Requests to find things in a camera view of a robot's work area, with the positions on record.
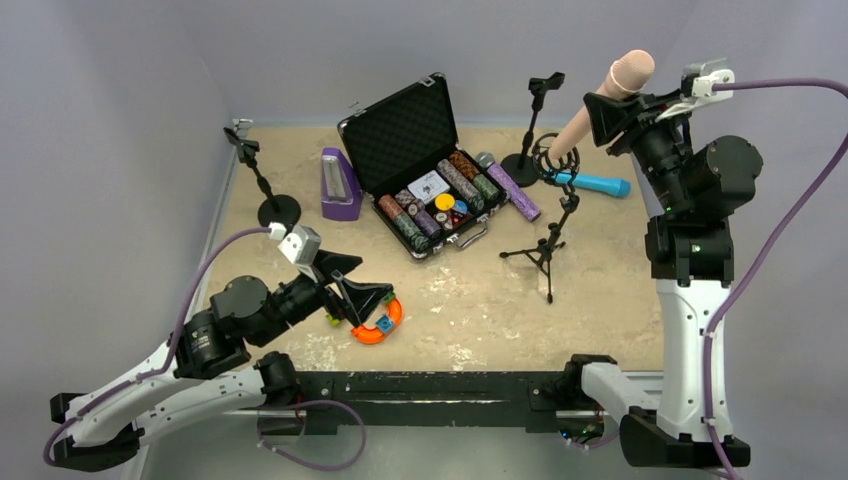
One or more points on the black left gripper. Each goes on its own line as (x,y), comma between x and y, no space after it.
(332,295)

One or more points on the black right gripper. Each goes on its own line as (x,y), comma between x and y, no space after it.
(636,121)

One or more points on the black round-base stand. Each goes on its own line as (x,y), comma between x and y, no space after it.
(517,165)
(275,208)

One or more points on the purple glitter microphone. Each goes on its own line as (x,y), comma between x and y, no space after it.
(517,196)

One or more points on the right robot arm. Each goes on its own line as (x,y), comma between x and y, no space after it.
(691,254)

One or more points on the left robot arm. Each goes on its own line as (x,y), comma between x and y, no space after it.
(204,367)

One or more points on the orange curved toy track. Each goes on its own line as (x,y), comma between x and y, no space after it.
(371,335)

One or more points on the blue square brick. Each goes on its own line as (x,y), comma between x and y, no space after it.
(385,324)

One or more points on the blue microphone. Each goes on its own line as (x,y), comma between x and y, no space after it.
(615,187)

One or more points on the purple metronome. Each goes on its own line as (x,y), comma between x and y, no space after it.
(341,195)

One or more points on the white playing card box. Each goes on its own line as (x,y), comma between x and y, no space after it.
(428,187)

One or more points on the yellow dealer button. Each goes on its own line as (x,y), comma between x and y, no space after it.
(444,202)

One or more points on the black poker chip case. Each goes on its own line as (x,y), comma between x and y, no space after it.
(400,139)

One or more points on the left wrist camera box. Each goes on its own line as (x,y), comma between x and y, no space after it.
(300,246)

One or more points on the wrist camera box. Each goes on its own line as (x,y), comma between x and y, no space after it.
(300,246)
(699,79)

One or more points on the black tripod shock-mount stand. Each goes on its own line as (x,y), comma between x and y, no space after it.
(558,171)

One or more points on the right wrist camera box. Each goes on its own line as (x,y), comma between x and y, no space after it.
(699,79)

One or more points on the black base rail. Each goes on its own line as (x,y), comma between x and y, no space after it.
(534,401)

